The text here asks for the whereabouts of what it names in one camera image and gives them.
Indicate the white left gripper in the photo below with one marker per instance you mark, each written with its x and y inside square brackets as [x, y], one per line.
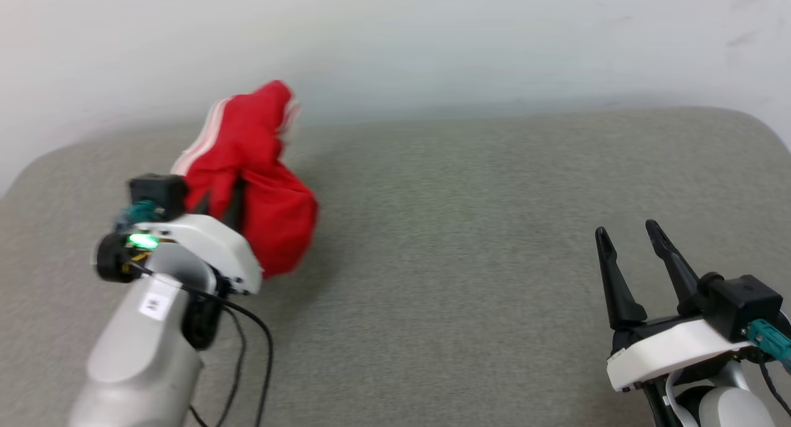
[216, 245]

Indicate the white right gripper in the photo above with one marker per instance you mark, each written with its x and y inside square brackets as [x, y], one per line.
[673, 353]

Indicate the red white sleeveless jersey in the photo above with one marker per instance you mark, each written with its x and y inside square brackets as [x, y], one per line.
[272, 217]

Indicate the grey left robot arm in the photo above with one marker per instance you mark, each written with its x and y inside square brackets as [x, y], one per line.
[142, 353]

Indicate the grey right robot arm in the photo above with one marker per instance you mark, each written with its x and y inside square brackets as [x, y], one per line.
[723, 411]

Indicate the grey fabric sofa seat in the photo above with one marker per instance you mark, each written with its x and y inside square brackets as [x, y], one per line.
[463, 229]

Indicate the teal left camera connector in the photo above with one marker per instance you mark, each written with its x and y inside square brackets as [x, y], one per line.
[139, 212]

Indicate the teal camera connector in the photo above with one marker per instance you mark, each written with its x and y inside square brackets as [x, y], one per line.
[769, 342]
[139, 212]

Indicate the teal right camera connector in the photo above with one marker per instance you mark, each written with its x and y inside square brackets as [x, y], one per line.
[769, 342]

